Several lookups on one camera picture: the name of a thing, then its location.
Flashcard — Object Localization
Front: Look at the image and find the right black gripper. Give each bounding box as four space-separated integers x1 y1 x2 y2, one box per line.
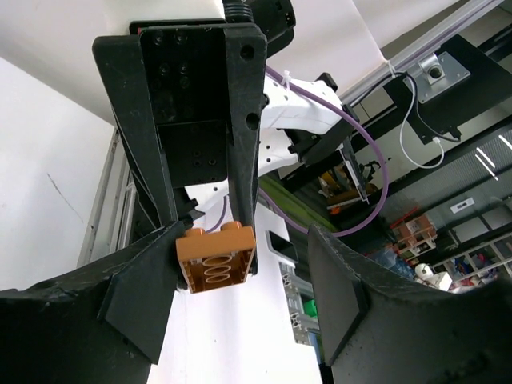
91 18 268 277

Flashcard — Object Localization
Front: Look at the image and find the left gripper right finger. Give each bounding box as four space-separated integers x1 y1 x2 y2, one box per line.
308 226 511 383

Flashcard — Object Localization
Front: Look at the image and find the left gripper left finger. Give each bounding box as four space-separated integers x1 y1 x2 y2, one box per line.
1 222 185 383

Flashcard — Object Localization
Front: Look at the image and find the brown lego plate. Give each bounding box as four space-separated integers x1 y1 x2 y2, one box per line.
176 221 256 294

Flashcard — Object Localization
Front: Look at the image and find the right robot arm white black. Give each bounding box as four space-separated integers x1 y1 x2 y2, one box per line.
92 18 343 278

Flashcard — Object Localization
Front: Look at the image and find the side aluminium rail right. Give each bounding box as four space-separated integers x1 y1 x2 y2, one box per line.
77 132 137 267

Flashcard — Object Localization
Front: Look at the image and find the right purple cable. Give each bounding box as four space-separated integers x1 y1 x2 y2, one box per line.
206 66 390 239

